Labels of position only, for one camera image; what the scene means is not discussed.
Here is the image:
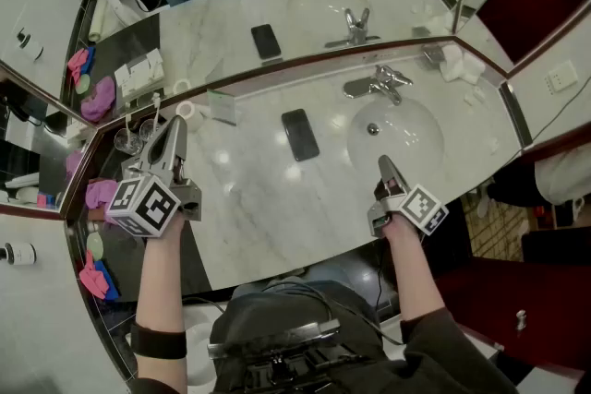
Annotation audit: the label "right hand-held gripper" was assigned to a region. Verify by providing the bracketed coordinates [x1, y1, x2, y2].
[367, 154, 449, 239]

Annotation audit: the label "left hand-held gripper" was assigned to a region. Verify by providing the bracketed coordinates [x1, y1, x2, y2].
[104, 115, 203, 239]

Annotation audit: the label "person's left forearm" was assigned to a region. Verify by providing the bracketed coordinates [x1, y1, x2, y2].
[133, 216, 189, 384]

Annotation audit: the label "person's right forearm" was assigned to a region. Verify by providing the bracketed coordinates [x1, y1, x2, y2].
[381, 216, 448, 325]

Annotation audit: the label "black forearm band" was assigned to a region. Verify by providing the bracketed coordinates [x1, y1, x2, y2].
[129, 321, 188, 361]

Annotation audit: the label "glass tumbler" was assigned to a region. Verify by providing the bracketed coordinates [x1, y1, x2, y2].
[138, 118, 163, 142]
[114, 127, 145, 156]

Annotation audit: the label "white toilet paper roll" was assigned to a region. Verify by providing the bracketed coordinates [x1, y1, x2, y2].
[175, 100, 204, 133]

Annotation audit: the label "white sink basin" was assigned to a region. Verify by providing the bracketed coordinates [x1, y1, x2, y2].
[346, 95, 445, 185]

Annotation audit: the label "purple cloth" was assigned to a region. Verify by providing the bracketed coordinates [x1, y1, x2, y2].
[85, 178, 120, 225]

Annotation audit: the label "chrome faucet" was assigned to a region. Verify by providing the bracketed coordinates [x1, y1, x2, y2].
[342, 64, 415, 107]

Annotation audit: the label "black smartphone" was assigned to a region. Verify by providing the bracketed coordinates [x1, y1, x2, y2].
[281, 108, 321, 162]

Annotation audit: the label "person's blue jeans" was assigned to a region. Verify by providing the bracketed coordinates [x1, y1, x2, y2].
[230, 265, 345, 299]

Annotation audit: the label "small white soap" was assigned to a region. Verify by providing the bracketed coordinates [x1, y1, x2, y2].
[464, 87, 488, 107]

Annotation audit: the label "small chrome holder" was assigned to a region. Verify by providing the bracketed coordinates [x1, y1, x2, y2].
[422, 44, 447, 68]

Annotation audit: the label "white folded towel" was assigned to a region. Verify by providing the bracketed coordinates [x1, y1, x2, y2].
[438, 43, 486, 85]

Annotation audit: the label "pale green round pad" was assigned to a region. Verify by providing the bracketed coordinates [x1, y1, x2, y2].
[86, 231, 105, 260]

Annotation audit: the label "dark red wooden door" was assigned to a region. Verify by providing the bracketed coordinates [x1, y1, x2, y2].
[433, 256, 591, 373]

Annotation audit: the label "blue cloth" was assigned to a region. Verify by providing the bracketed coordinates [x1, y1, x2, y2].
[94, 260, 120, 302]

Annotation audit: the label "white fabric bundle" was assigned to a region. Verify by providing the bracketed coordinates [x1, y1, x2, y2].
[534, 142, 591, 207]

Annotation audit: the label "person's dark shirt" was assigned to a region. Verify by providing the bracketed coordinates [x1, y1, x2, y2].
[128, 280, 518, 394]

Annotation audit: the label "white pump bottle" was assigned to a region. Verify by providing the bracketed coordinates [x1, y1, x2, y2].
[0, 242, 37, 267]

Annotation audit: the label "large wall mirror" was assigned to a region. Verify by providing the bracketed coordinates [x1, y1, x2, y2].
[0, 0, 463, 128]

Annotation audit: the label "black cable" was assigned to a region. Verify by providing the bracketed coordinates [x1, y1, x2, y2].
[260, 281, 407, 347]
[181, 295, 228, 316]

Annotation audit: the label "white wall socket plate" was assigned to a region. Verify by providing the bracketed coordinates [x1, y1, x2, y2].
[543, 59, 580, 94]

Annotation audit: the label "black chest camera mount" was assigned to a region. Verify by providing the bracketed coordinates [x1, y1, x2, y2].
[206, 318, 384, 394]

